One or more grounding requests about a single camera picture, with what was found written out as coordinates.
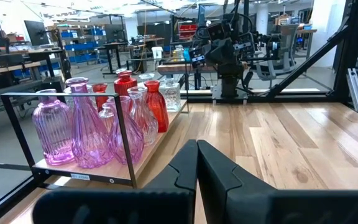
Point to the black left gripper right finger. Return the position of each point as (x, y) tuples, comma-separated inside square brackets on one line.
[(291, 208)]

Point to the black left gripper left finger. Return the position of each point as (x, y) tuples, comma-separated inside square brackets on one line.
[(120, 207)]

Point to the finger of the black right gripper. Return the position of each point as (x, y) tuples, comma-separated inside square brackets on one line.
[(197, 56), (244, 46)]

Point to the clear square glass vase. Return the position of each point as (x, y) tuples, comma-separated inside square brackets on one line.
[(170, 96)]

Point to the clear wide-mouth glass vase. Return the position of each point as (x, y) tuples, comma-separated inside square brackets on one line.
[(146, 77)]

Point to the red squat glass vase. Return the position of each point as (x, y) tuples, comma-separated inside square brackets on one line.
[(157, 105)]

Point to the pink bulbous glass vase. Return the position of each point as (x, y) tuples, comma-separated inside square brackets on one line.
[(137, 140)]

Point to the pink conical ribbed glass vase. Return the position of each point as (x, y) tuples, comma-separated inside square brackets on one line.
[(89, 137)]

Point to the red ribbed cylinder glass vase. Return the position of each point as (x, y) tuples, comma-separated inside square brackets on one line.
[(124, 84)]

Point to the clear flared glass vase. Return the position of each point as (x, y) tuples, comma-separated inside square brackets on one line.
[(143, 121)]

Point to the pink wide ribbed glass bottle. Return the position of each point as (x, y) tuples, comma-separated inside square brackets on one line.
[(53, 130)]

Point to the red bulbous glass vase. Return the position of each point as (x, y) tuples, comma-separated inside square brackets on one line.
[(100, 93)]

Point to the black monitor on arm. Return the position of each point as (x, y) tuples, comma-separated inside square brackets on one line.
[(36, 32)]

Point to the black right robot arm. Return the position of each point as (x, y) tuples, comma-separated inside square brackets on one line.
[(228, 81)]

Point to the red storage bins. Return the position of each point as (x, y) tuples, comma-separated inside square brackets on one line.
[(187, 31)]

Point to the wooden workbench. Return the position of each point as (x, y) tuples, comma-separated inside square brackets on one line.
[(172, 68)]

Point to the grey office chair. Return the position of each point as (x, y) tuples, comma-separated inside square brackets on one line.
[(287, 46)]

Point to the rack with blue bins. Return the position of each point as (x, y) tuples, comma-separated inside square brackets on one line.
[(79, 46)]

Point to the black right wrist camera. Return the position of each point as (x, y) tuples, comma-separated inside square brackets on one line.
[(217, 31)]

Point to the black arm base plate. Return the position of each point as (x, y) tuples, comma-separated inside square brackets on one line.
[(230, 99)]

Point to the white bracket strip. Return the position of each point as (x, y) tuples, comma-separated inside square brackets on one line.
[(357, 93)]

